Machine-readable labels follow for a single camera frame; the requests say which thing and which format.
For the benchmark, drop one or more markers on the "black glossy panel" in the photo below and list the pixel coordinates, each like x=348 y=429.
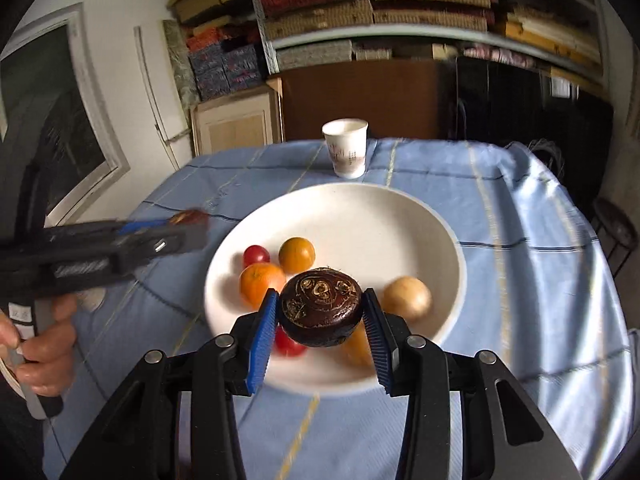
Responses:
x=500 y=105

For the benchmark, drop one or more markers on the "blue checked tablecloth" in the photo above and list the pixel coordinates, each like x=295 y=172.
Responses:
x=525 y=285

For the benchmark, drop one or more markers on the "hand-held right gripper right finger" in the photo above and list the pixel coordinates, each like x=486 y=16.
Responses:
x=377 y=345

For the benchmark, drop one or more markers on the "white paper cup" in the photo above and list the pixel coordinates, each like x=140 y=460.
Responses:
x=345 y=150

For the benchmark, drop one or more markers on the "white plate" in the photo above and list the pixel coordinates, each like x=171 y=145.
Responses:
x=360 y=230

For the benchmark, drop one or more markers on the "small orange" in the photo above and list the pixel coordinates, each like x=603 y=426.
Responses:
x=296 y=255
x=257 y=285
x=356 y=347

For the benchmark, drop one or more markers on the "light wooden picture frame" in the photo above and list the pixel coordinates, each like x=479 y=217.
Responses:
x=235 y=125

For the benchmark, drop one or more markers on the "green marbled board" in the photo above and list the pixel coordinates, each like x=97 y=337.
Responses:
x=177 y=60

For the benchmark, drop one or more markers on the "white metal shelf rack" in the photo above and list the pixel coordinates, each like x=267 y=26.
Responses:
x=425 y=39

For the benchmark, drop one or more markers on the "brown wooden board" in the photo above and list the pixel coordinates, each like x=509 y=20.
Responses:
x=350 y=95

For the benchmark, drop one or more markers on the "person's left hand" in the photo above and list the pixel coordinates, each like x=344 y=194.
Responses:
x=45 y=355

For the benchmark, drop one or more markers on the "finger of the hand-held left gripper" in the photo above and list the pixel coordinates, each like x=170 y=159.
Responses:
x=170 y=242
x=145 y=226

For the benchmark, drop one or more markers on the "white framed window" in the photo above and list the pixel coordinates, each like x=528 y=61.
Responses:
x=50 y=125

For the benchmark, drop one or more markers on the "round tan passion fruit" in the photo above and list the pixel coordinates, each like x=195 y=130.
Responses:
x=406 y=297

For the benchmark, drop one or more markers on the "white leaning slat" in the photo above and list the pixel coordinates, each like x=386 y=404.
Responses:
x=150 y=90

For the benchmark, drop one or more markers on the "round black stool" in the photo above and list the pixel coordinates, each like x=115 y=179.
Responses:
x=617 y=225

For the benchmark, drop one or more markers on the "pile of blue patterned boxes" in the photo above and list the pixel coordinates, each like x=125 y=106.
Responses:
x=225 y=67

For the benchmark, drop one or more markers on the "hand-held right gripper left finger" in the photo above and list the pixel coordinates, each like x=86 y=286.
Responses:
x=262 y=345

